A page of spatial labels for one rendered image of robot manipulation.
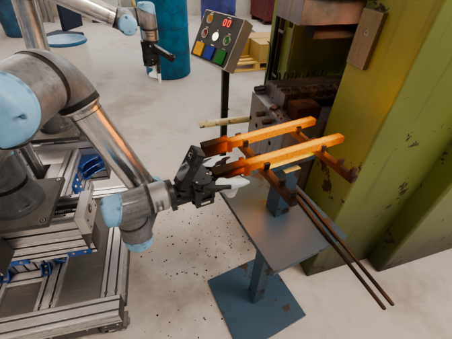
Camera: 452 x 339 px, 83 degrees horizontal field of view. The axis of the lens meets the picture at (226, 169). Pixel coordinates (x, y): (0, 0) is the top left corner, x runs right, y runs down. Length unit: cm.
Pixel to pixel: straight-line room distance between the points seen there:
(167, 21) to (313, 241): 337
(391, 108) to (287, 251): 57
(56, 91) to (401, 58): 90
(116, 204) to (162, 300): 107
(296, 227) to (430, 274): 132
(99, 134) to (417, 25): 88
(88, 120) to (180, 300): 119
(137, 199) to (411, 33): 86
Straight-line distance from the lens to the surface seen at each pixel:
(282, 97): 126
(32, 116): 54
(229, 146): 78
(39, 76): 57
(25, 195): 102
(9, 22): 695
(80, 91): 64
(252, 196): 100
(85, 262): 161
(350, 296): 179
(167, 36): 387
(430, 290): 206
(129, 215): 64
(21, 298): 165
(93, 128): 67
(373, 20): 104
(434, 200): 152
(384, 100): 101
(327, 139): 88
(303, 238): 92
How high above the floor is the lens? 148
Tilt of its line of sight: 41 degrees down
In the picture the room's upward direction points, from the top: 3 degrees clockwise
